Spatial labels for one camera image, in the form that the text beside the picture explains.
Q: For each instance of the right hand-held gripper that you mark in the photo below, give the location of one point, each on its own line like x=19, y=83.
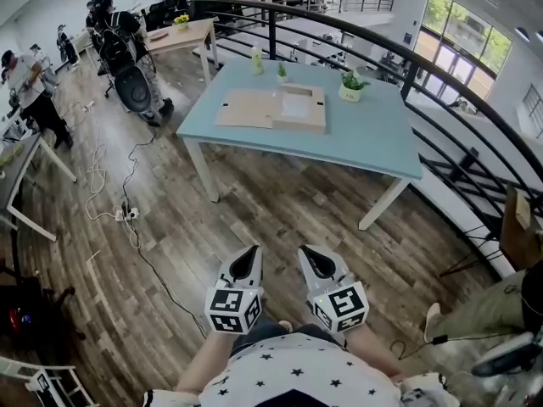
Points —
x=341, y=305

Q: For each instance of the brown wooden board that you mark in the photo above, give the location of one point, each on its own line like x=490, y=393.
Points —
x=513, y=231

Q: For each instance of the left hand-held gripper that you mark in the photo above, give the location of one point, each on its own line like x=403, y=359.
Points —
x=231, y=308

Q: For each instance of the pale green plastic bottle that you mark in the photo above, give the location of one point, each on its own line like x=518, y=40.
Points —
x=257, y=62

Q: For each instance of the cardboard box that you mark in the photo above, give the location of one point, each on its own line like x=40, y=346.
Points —
x=250, y=110

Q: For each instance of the small succulent in white pot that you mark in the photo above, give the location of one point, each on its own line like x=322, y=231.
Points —
x=282, y=74

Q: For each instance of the light blue table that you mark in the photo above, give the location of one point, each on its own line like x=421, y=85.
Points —
x=365, y=134

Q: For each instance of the person's left forearm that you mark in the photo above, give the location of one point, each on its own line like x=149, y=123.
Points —
x=205, y=363

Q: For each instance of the light wooden table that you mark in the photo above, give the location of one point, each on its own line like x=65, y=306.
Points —
x=186, y=36

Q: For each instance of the white star-print shirt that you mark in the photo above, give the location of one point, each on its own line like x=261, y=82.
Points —
x=297, y=375

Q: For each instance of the person's white shoe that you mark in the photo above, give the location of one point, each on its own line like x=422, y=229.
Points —
x=285, y=325

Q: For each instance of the person's right forearm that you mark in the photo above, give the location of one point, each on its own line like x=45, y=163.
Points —
x=369, y=354

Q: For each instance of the white metal rack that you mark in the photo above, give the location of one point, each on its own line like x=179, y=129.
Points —
x=46, y=380

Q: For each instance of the potted yellow sunflowers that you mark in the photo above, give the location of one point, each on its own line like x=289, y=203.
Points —
x=181, y=21

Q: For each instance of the leafy plant in cream pot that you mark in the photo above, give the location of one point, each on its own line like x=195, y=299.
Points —
x=351, y=91

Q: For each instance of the black curved metal railing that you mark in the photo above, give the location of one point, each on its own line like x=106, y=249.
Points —
x=409, y=79

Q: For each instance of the white power strip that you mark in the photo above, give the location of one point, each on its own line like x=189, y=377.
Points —
x=127, y=214

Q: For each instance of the white-framed grey table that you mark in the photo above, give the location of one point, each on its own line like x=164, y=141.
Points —
x=17, y=163

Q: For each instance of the black office chair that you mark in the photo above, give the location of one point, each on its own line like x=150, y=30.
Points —
x=133, y=89

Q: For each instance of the person's dark shorts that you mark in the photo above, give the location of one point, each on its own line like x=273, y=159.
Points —
x=259, y=331

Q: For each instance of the large glass window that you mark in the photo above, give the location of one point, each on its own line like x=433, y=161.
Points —
x=458, y=36

